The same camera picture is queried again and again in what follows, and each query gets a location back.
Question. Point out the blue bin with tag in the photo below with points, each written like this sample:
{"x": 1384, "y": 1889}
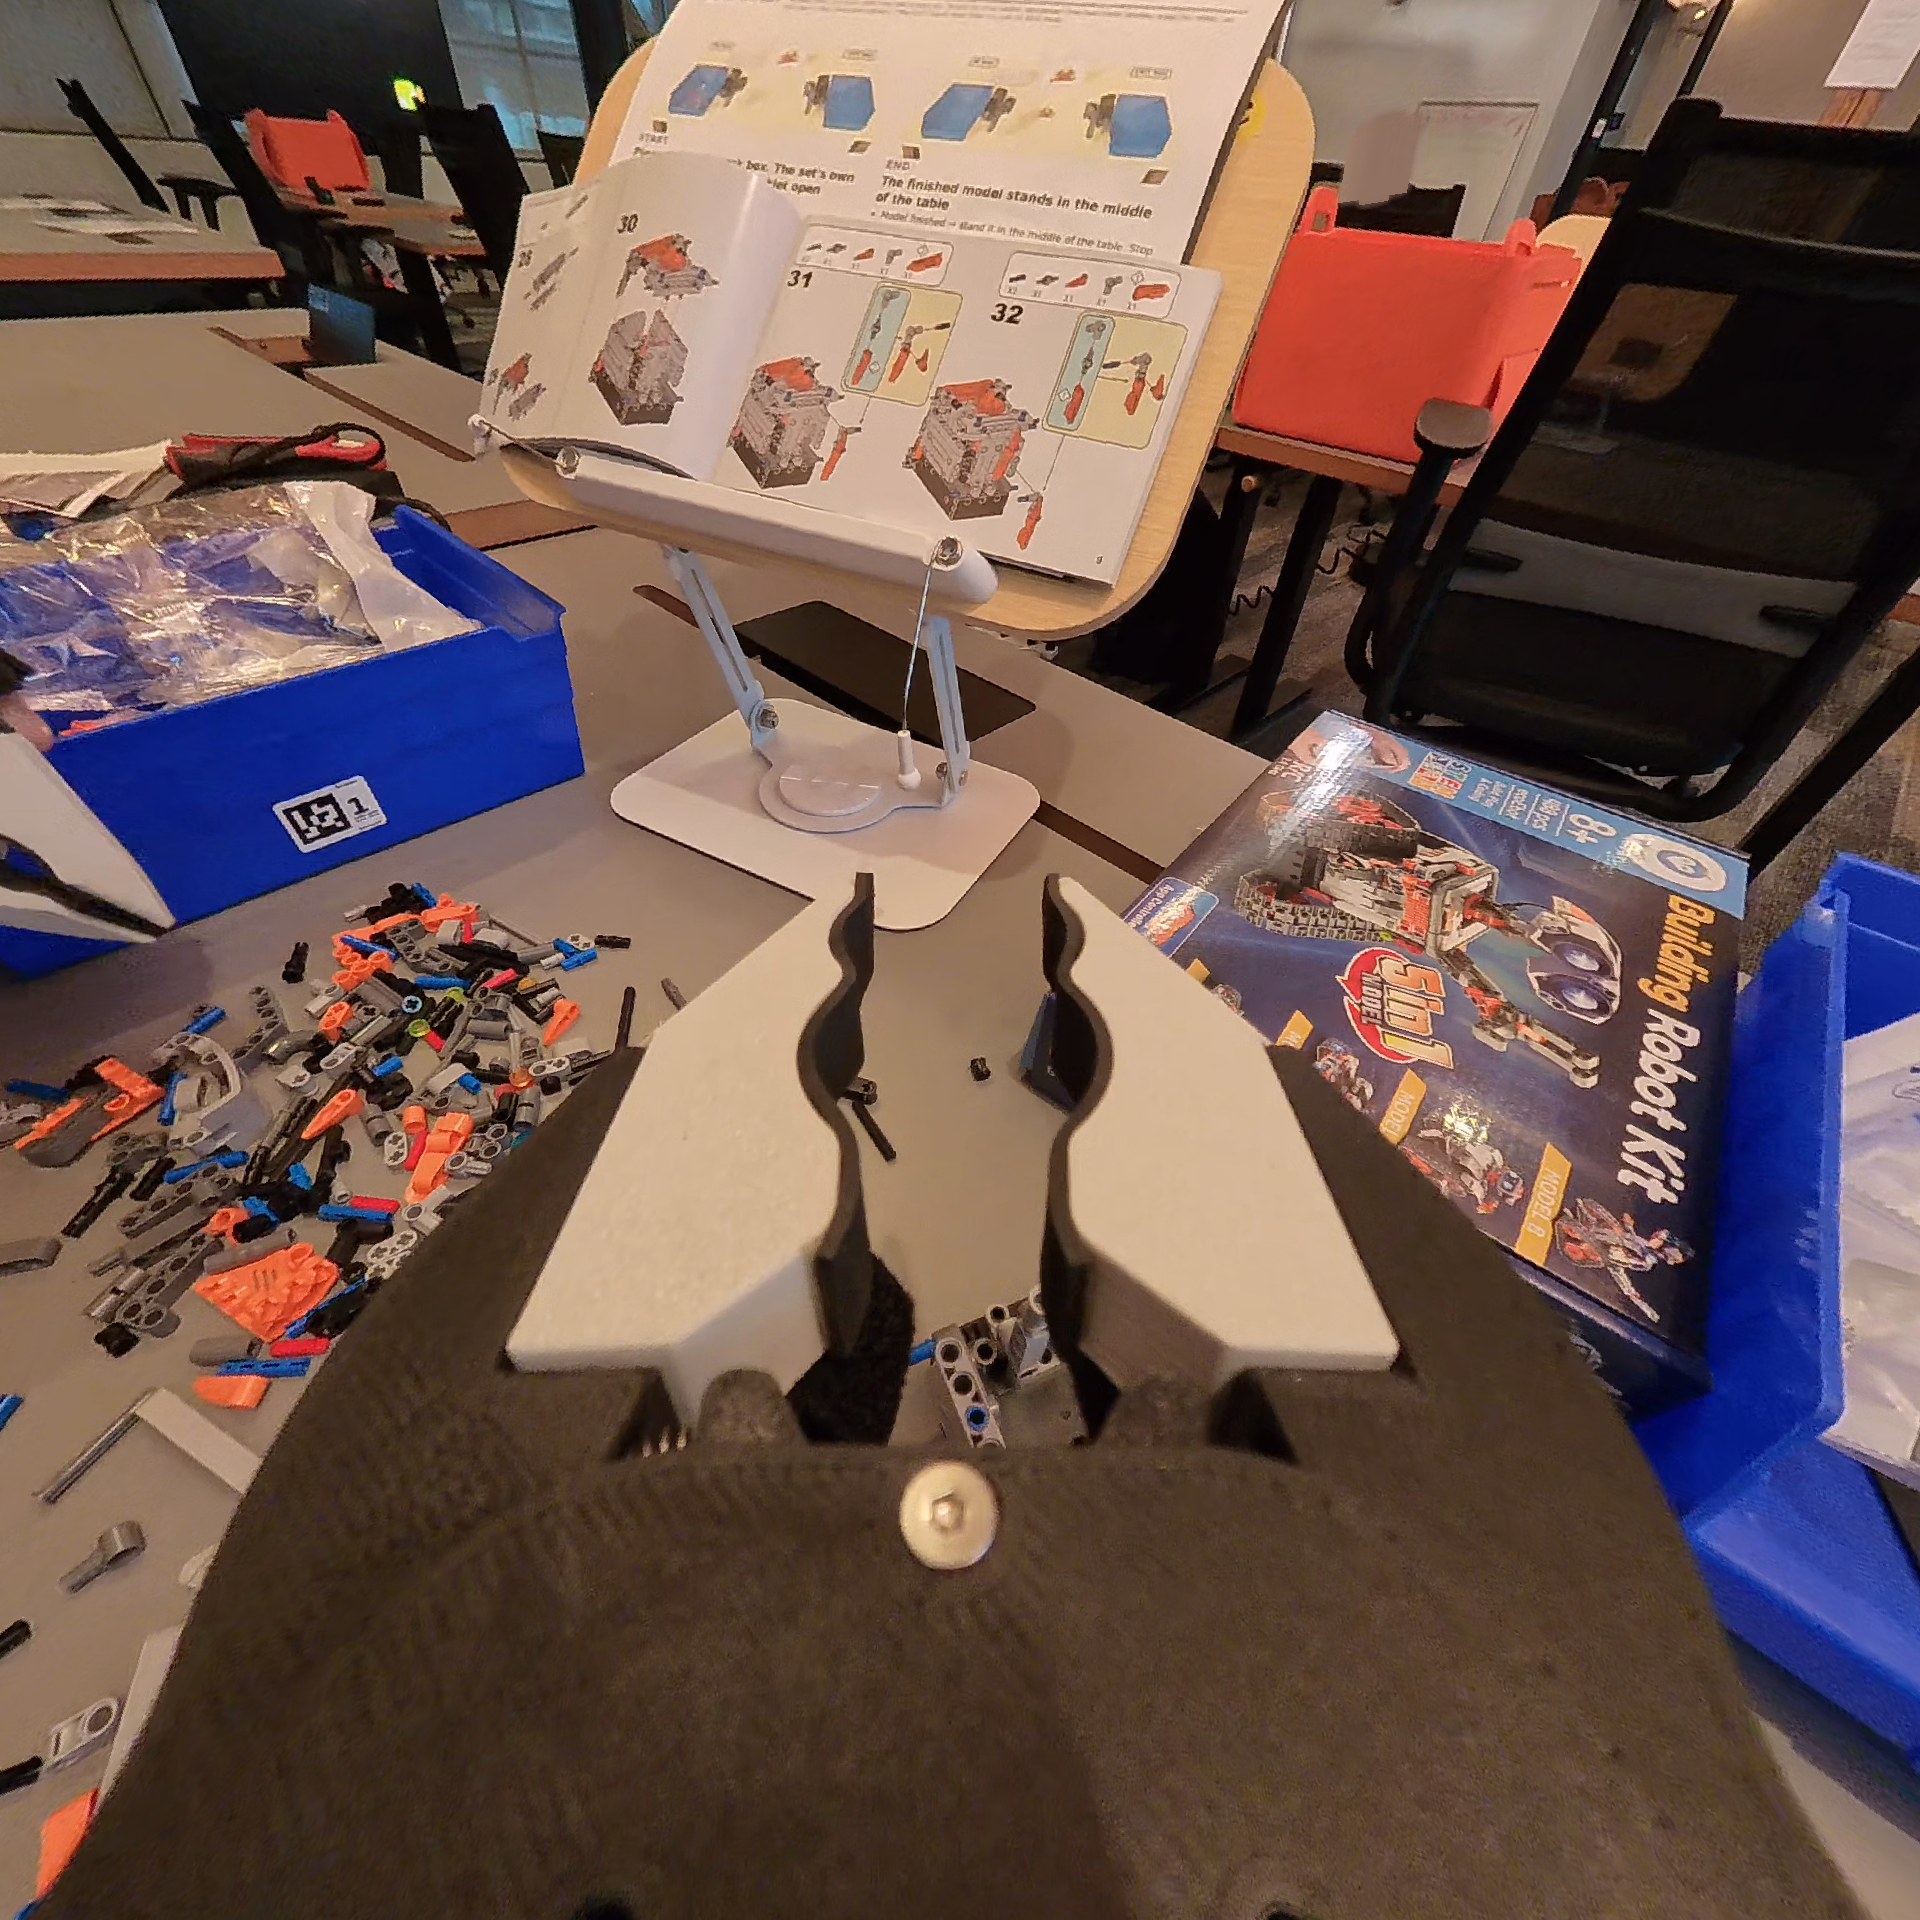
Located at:
{"x": 301, "y": 749}

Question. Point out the plain blue bin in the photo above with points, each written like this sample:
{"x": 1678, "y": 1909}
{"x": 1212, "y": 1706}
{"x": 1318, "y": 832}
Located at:
{"x": 1756, "y": 1275}

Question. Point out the white instruction sheet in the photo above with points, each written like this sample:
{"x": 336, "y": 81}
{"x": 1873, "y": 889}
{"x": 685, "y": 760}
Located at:
{"x": 974, "y": 44}

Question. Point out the orange storage bin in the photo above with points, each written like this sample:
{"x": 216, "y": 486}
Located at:
{"x": 1396, "y": 329}

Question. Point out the grey background table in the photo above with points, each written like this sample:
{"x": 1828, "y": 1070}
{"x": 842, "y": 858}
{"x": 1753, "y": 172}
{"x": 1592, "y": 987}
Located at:
{"x": 120, "y": 262}

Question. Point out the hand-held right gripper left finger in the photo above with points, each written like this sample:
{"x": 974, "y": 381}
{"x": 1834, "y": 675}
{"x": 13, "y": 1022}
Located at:
{"x": 705, "y": 1171}

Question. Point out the orange chair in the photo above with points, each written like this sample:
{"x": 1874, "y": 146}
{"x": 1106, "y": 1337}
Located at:
{"x": 306, "y": 149}

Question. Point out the black table hatch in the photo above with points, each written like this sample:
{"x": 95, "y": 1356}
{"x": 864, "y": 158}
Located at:
{"x": 840, "y": 660}

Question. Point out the robot kit box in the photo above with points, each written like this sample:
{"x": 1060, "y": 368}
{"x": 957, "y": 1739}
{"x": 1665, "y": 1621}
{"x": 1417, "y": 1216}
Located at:
{"x": 1440, "y": 960}

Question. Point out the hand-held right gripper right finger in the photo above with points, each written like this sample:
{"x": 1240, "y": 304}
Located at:
{"x": 1201, "y": 1171}

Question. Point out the grey black robot model base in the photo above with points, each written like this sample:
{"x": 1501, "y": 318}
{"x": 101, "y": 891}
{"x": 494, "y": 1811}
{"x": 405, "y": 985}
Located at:
{"x": 974, "y": 1365}

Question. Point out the red black hand tool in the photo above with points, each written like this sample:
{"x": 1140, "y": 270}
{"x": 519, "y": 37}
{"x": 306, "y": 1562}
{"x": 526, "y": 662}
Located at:
{"x": 277, "y": 445}

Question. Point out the open instruction booklet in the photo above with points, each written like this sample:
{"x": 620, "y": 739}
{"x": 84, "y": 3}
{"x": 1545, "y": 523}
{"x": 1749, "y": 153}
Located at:
{"x": 961, "y": 299}

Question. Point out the black connector pin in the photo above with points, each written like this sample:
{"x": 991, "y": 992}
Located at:
{"x": 869, "y": 1123}

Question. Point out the clear plastic bag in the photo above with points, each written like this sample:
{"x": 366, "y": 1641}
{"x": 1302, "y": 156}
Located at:
{"x": 1882, "y": 1230}

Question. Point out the pile of small building parts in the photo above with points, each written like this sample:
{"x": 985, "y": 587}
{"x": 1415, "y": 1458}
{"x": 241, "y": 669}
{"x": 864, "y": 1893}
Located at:
{"x": 345, "y": 1078}

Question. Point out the black mesh office chair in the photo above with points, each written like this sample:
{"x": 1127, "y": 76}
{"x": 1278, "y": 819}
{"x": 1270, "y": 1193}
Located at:
{"x": 1680, "y": 493}

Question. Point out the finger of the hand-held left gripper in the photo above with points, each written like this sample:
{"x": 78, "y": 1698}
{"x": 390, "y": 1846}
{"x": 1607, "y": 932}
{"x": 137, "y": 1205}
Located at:
{"x": 37, "y": 907}
{"x": 45, "y": 810}

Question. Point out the clear plastic bags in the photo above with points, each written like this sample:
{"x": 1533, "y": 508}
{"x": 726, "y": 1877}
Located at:
{"x": 182, "y": 585}

